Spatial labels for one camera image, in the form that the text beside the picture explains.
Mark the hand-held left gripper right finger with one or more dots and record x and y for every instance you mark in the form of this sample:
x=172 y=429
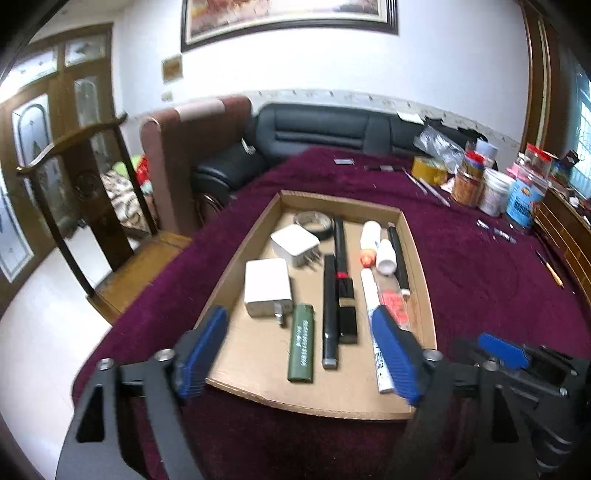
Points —
x=397 y=355

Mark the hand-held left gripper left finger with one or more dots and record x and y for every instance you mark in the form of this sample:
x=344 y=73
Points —
x=203 y=350

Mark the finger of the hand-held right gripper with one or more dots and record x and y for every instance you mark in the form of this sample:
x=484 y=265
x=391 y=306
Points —
x=501 y=348
x=549 y=369

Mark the clear packet red label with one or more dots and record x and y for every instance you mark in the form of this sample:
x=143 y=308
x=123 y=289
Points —
x=397 y=304

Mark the cardboard tray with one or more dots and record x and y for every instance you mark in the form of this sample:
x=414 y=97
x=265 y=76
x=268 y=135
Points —
x=258 y=364

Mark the black lipstick gold band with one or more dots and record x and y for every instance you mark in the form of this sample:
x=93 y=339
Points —
x=346 y=314

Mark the white marker pen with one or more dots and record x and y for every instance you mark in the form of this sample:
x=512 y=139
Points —
x=369 y=295

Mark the slim black pen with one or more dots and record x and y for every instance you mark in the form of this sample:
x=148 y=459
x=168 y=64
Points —
x=330 y=314

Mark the black marker white cap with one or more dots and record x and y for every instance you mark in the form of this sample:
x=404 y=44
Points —
x=399 y=272

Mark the small white charger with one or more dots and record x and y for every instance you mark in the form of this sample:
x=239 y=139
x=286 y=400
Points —
x=268 y=286

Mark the green lighter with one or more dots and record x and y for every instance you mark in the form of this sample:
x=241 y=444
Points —
x=302 y=346

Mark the small white bottle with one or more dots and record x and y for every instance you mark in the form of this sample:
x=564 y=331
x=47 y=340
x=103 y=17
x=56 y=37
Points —
x=385 y=258

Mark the white bottle orange cap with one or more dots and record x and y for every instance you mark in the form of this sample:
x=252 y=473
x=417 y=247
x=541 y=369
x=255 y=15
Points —
x=369 y=237

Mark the black marker red end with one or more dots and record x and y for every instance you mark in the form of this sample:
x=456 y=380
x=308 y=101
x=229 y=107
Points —
x=340 y=244

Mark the large white charger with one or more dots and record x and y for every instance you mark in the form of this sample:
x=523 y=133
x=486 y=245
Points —
x=293 y=244

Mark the black tape roll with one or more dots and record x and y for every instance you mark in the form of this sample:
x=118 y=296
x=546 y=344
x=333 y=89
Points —
x=323 y=228

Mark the yellow pencil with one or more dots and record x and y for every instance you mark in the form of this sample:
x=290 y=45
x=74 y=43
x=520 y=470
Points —
x=549 y=267

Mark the wooden chair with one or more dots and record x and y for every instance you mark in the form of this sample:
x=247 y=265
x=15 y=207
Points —
x=138 y=272

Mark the blue refill case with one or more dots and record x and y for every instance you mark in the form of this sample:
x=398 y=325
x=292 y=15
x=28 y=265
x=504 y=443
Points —
x=483 y=224

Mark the wooden sideboard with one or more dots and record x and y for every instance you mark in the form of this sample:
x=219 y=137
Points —
x=568 y=230

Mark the white plastic tub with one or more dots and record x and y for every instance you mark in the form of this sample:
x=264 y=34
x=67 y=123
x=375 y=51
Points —
x=494 y=194

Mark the pens beside yellow tape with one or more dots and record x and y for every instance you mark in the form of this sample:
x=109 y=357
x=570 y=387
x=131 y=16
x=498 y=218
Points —
x=436 y=194

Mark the patterned blanket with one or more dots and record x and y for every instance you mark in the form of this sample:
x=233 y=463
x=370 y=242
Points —
x=124 y=198

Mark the short white craft knife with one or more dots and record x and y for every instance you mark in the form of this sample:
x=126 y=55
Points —
x=413 y=180

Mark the yellow tape roll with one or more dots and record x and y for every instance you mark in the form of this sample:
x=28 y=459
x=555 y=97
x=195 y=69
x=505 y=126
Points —
x=427 y=170

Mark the black ballpoint pen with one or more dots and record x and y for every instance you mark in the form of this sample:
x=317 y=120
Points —
x=383 y=168

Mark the red bag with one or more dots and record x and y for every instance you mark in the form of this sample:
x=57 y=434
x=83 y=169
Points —
x=143 y=170

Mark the printed cardboard box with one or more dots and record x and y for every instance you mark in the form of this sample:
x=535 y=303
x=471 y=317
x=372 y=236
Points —
x=563 y=168

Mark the small jar red lid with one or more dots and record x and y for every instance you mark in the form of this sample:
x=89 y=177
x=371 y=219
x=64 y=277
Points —
x=472 y=159

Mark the green cloth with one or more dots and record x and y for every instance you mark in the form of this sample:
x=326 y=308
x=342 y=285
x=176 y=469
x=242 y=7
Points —
x=124 y=168

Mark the maroon armchair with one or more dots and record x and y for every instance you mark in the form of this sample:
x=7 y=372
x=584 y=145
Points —
x=184 y=152

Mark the grey tape roll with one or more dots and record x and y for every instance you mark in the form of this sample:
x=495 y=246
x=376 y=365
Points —
x=487 y=148

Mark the metal tweezers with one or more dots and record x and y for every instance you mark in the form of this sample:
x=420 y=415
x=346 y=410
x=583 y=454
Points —
x=344 y=161

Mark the clear plastic bag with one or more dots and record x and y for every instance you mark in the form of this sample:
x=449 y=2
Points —
x=438 y=143

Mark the white paper sheet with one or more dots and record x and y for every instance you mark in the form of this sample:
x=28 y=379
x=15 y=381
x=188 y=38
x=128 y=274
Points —
x=410 y=117

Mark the black leather sofa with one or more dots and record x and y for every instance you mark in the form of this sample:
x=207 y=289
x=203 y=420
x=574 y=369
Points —
x=314 y=129

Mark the window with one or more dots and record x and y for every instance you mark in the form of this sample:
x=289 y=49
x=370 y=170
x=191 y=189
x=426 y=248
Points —
x=584 y=115

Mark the wooden glass door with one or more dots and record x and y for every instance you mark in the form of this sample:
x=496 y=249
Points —
x=60 y=115

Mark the wall socket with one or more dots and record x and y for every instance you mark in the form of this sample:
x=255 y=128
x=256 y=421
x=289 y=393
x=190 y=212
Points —
x=166 y=97

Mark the wooden door frame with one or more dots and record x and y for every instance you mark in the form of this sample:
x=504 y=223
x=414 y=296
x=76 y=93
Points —
x=542 y=92

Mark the small wall plaque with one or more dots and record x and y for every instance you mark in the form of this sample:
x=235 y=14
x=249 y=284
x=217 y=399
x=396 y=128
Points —
x=171 y=68

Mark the framed wall picture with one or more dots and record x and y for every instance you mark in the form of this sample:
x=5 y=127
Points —
x=286 y=14

